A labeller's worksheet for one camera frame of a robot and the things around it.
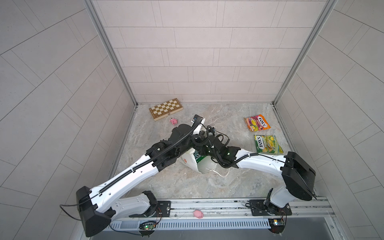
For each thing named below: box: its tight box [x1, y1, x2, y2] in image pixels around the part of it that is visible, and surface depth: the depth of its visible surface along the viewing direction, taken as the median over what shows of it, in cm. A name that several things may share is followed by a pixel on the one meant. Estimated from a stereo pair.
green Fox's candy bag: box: [254, 135, 284, 154], surface depth 93 cm
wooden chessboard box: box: [148, 98, 184, 122], surface depth 111 cm
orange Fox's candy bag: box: [244, 114, 272, 132], surface depth 104 cm
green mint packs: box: [193, 151, 208, 164], surface depth 81 cm
